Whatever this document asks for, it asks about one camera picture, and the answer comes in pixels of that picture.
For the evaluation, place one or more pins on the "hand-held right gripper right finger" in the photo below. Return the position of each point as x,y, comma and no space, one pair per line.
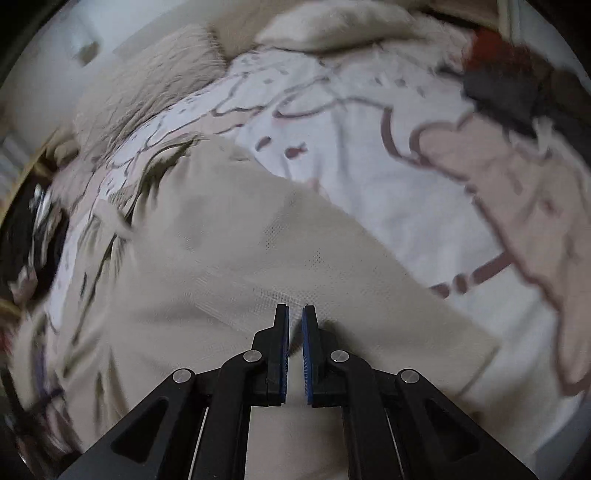
306,360

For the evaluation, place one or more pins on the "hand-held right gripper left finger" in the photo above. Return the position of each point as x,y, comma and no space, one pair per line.
285,355

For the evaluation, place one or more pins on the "beige ribbed sweater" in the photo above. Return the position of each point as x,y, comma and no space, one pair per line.
221,258

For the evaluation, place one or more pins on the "stack of folded clothes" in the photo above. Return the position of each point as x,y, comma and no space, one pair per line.
23,230

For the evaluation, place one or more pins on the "bear printed bed sheet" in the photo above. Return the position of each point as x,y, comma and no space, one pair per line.
369,184

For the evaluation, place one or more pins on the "beige quilted pillow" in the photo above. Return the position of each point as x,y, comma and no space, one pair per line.
147,87

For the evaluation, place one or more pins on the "wooden bedside shelf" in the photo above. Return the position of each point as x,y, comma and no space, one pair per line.
23,173

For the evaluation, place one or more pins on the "grey garment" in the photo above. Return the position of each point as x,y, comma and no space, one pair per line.
503,97

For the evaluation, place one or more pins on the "brown long bolster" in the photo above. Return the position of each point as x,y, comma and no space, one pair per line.
240,23

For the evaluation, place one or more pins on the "white fluffy pillow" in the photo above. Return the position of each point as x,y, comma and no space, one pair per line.
332,23

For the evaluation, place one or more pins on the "brown garment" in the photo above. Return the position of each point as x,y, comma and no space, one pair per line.
554,78

